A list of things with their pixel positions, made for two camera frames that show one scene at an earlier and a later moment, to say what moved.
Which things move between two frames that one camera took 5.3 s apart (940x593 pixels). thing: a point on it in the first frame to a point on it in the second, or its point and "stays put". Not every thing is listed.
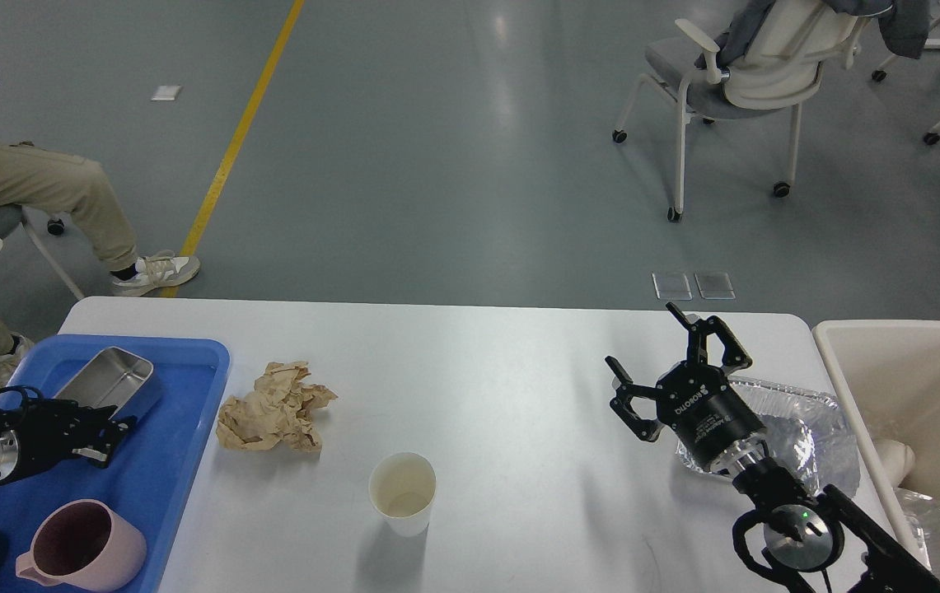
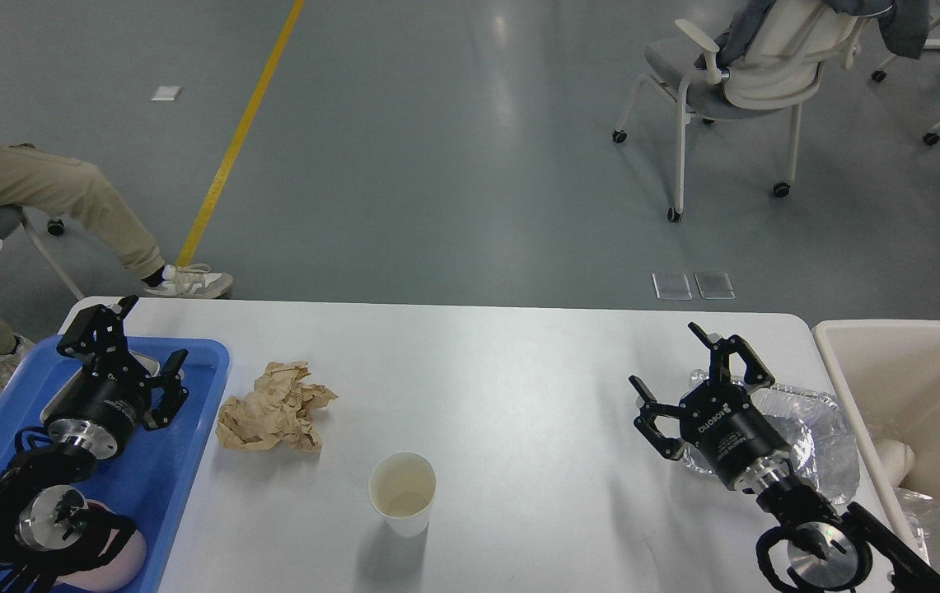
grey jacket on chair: [904, 26] stays put
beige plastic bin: [932, 385] stays put
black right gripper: [710, 417] to [719, 421]
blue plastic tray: [150, 476] stays put
